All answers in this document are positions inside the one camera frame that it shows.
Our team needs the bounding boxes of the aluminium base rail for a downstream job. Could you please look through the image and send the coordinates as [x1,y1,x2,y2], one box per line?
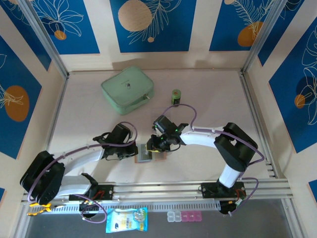
[21,178,294,203]

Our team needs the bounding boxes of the mint green zip pouch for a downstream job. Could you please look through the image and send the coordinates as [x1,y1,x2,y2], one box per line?
[101,65,156,116]

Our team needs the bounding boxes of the blue white snack bag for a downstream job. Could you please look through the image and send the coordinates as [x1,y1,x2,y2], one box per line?
[106,207,149,234]

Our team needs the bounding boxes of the slotted grey cable tray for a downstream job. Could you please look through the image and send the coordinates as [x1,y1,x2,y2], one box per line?
[51,201,221,214]

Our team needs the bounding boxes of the aluminium table edge rail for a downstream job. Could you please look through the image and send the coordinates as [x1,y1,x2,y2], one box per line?
[239,70,277,179]
[41,74,70,179]

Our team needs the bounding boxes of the green lidded supplement bottle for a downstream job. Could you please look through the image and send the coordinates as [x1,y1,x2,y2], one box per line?
[171,89,182,108]

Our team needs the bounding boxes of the yellow handled pliers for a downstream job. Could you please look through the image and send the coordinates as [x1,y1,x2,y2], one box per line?
[27,202,65,217]

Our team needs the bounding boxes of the aluminium frame post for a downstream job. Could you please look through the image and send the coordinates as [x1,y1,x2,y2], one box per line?
[240,0,288,75]
[18,0,69,79]

